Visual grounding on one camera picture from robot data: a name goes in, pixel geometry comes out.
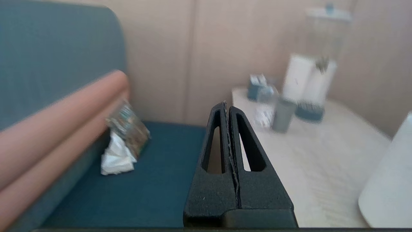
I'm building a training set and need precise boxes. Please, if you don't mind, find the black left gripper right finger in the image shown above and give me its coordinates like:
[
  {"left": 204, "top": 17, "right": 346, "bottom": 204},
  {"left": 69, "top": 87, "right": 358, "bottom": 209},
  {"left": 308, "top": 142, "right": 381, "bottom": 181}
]
[{"left": 229, "top": 106, "right": 295, "bottom": 211}]

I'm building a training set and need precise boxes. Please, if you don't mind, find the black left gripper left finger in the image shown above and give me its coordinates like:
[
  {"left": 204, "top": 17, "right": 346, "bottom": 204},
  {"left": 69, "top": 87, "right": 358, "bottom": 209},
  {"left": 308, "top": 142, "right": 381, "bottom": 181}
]
[{"left": 183, "top": 101, "right": 240, "bottom": 227}]

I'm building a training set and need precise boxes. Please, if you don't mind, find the grey tumbler cup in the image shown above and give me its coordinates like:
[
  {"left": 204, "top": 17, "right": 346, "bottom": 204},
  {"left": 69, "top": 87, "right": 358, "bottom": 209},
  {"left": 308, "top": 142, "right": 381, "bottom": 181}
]
[{"left": 272, "top": 98, "right": 297, "bottom": 133}]

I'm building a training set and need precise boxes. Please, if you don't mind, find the clear bottle white label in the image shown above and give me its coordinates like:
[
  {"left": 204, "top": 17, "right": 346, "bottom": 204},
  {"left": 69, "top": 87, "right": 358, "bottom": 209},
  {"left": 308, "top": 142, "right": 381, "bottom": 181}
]
[{"left": 255, "top": 85, "right": 279, "bottom": 128}]

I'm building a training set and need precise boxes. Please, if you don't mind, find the small round perforated drip tray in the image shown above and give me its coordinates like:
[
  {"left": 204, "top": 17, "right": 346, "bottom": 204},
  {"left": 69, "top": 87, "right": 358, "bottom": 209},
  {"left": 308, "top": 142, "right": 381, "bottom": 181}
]
[{"left": 295, "top": 101, "right": 325, "bottom": 123}]

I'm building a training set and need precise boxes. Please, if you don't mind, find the crumpled white tissue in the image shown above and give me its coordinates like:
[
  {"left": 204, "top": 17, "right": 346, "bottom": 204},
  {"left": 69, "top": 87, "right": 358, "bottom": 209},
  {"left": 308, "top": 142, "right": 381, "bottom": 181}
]
[{"left": 101, "top": 131, "right": 137, "bottom": 176}]

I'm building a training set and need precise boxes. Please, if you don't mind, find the printed snack packet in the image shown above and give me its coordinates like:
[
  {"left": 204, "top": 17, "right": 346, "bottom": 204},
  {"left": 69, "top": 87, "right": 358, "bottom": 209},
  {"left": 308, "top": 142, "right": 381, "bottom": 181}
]
[{"left": 106, "top": 101, "right": 151, "bottom": 159}]

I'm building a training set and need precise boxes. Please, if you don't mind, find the blue-grey square box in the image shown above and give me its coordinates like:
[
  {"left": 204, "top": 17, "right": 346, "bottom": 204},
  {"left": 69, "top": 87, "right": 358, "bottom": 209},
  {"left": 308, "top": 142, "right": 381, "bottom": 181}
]
[{"left": 247, "top": 74, "right": 269, "bottom": 101}]

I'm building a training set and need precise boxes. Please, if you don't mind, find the large tea dispenser white base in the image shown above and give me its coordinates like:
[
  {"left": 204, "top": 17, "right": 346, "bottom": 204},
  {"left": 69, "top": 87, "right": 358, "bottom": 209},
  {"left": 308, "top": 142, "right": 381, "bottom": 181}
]
[{"left": 358, "top": 111, "right": 412, "bottom": 228}]

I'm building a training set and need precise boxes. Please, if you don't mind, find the long pink bolster cushion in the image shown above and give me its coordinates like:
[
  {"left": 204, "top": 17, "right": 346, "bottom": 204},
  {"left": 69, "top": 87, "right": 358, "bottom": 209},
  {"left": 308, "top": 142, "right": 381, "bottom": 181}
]
[{"left": 0, "top": 70, "right": 130, "bottom": 227}]

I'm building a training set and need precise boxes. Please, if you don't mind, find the teal bench with snack packet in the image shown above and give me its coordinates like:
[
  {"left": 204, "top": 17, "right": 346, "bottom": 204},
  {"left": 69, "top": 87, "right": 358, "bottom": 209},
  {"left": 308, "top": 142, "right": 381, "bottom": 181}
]
[{"left": 0, "top": 0, "right": 207, "bottom": 229}]

